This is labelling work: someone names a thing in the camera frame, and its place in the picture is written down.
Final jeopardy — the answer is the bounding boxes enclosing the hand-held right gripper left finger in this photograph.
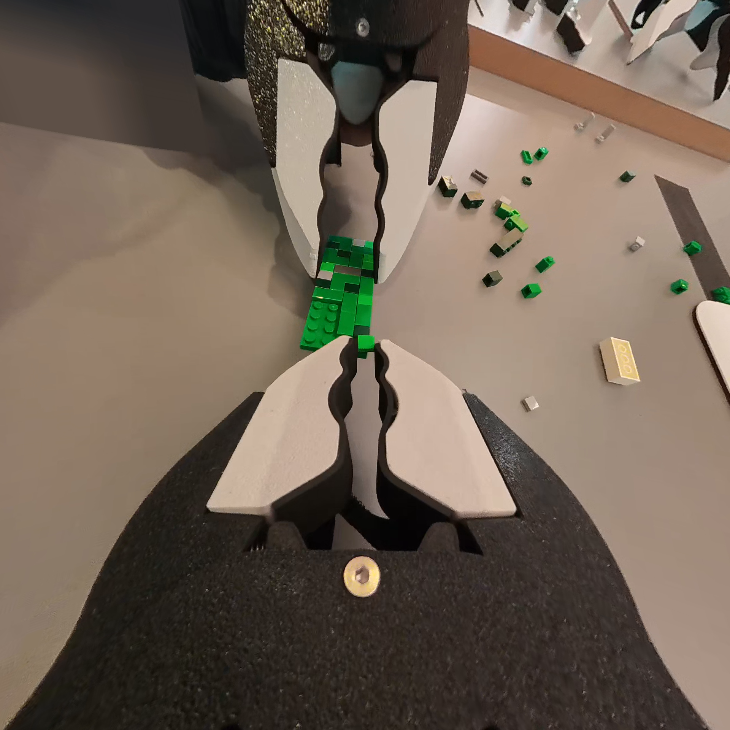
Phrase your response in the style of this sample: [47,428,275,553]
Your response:
[206,336,357,534]

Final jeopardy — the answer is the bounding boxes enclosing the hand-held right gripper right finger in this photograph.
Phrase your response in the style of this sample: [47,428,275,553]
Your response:
[373,339,517,527]

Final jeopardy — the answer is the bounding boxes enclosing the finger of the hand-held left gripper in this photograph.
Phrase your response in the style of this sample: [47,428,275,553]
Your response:
[273,56,343,280]
[371,79,440,285]

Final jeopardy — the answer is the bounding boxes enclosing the green brick plate assembly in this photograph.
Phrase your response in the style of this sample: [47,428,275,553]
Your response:
[299,235,378,351]

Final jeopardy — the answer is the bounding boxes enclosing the grey desk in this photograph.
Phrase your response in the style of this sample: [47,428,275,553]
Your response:
[0,71,730,730]

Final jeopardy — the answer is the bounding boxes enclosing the person's leg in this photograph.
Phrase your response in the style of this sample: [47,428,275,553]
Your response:
[182,0,252,82]

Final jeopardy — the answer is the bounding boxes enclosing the scattered small green bricks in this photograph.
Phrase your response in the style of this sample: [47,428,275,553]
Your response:
[438,147,730,304]

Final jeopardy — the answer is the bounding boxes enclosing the wooden edge strip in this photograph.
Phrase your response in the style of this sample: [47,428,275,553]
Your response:
[468,25,730,167]

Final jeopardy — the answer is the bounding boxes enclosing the cream rectangular brick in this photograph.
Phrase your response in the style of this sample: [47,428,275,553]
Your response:
[599,336,641,386]

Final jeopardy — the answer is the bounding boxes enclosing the dark grey strip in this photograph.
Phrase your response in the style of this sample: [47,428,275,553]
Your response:
[655,174,730,289]

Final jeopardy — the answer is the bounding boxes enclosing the white rounded board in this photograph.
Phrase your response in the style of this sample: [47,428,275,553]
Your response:
[694,299,730,403]

